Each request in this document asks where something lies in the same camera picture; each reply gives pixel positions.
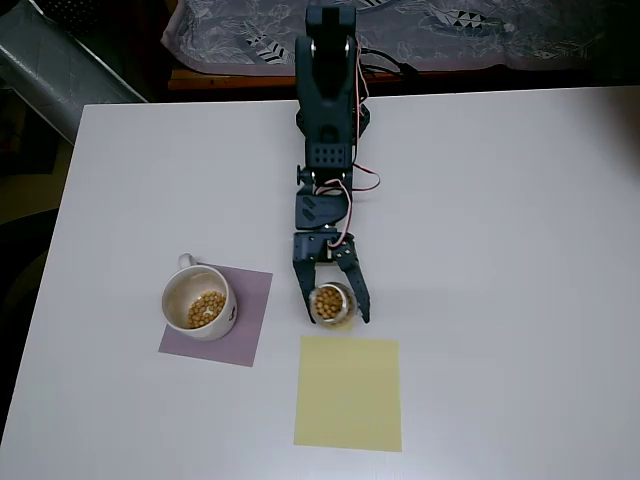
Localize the glass jar of beans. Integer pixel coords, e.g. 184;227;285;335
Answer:
308;282;359;331

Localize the white ceramic mug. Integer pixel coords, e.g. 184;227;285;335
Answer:
160;252;237;343

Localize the purple paper sheet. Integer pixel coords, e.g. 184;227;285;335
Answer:
158;263;274;369

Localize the yellow paper sheet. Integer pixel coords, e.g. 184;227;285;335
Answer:
293;334;403;453

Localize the grey leaf-patterned cloth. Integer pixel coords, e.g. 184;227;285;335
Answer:
160;0;640;77

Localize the black mesh panel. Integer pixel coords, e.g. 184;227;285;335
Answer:
34;0;171;41

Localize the red and white wire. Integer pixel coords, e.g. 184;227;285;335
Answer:
314;34;384;251

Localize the black cable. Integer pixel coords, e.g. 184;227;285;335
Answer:
359;47;421;76

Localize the silver foil duct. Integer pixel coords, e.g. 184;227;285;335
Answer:
0;0;149;146

